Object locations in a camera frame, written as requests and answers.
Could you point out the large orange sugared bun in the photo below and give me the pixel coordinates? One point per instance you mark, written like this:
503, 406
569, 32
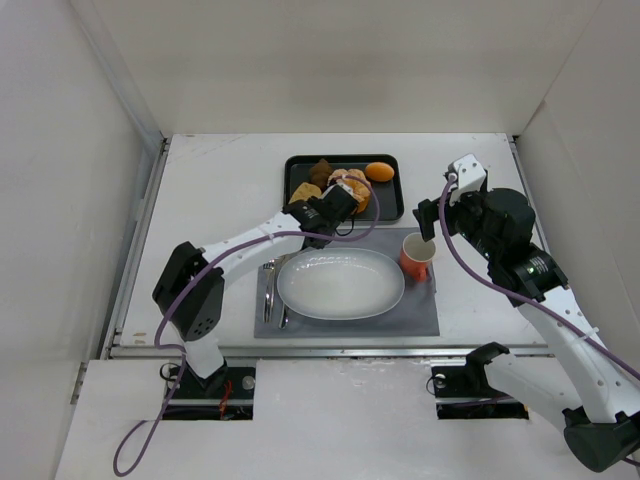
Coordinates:
357, 182

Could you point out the white oval plate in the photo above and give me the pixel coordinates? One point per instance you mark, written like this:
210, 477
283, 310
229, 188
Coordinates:
341, 284

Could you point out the silver fork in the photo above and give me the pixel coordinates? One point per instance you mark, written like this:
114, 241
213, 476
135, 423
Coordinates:
283, 321

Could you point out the silver spoon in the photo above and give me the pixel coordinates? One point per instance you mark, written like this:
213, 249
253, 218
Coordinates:
269, 295

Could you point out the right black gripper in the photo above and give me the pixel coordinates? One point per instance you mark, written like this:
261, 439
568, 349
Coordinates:
427, 218

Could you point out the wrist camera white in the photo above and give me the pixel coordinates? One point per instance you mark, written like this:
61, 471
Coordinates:
467, 175
342, 184

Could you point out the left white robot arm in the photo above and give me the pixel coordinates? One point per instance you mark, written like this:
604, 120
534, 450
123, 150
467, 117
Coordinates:
190, 290

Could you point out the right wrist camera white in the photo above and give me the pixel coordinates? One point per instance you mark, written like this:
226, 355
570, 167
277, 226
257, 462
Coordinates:
467, 175

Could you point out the black rectangular tray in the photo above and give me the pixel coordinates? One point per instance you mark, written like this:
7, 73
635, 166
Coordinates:
389, 194

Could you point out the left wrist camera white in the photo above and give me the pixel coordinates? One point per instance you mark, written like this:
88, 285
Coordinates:
342, 184

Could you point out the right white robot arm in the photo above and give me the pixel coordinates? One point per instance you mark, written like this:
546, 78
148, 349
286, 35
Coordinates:
598, 413

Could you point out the small orange round bun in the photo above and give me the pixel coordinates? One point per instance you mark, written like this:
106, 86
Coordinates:
380, 172

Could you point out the aluminium rail frame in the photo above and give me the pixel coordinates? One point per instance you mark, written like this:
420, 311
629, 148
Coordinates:
208, 187

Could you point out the yellow bread slice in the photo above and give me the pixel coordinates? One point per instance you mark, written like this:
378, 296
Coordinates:
304, 192

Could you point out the orange mug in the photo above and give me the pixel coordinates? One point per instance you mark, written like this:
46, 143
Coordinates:
416, 256

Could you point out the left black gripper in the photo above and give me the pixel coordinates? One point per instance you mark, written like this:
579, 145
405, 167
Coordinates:
342, 201

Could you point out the brown chocolate pastry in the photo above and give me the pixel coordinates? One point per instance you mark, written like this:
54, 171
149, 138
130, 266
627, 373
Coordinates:
320, 173

